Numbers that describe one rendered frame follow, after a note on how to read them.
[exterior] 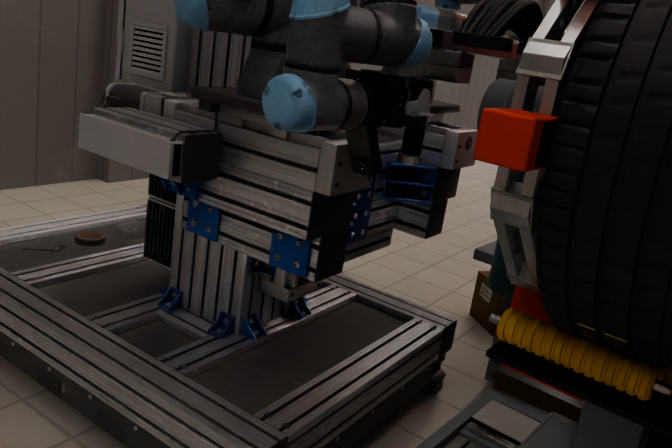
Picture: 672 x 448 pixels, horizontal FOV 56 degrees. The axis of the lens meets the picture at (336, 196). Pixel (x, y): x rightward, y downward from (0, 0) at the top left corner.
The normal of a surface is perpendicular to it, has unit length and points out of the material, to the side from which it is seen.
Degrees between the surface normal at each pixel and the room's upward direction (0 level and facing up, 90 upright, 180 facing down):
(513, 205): 90
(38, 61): 90
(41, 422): 0
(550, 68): 90
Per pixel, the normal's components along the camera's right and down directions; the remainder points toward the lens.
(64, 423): 0.14, -0.96
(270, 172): -0.56, 0.12
